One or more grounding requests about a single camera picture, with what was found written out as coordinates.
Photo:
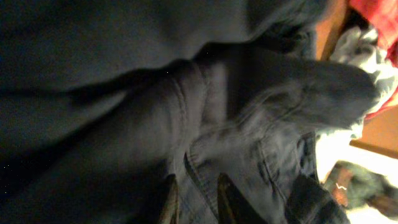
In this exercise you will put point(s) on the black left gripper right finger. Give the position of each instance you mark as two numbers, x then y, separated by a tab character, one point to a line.
233	208

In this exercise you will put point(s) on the light blue crumpled shirt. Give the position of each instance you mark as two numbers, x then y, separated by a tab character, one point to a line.
358	47

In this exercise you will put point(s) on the navy blue shorts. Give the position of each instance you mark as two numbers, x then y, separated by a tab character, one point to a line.
102	100

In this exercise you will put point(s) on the red printed t-shirt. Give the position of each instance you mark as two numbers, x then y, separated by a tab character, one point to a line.
380	15

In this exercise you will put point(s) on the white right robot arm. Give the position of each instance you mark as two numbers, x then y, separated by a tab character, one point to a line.
363	182

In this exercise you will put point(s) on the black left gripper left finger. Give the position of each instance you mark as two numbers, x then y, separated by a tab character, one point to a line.
169	201

